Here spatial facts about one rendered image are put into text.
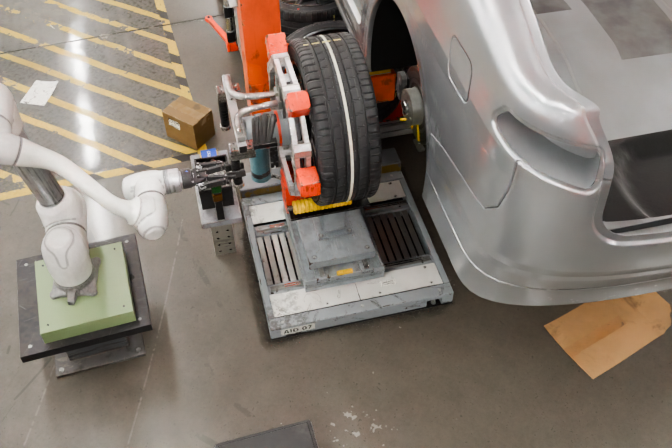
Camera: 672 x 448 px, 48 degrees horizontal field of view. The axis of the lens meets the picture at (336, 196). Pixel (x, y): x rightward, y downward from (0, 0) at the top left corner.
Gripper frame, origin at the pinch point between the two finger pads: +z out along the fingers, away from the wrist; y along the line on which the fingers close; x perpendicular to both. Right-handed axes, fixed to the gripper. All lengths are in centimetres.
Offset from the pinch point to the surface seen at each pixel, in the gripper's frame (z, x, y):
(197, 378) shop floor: -29, -83, 34
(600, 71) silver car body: 146, 18, -2
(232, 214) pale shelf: -2.9, -37.9, -13.0
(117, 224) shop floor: -57, -83, -61
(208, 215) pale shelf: -12.8, -37.9, -14.9
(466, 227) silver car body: 66, 18, 61
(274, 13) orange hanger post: 28, 26, -60
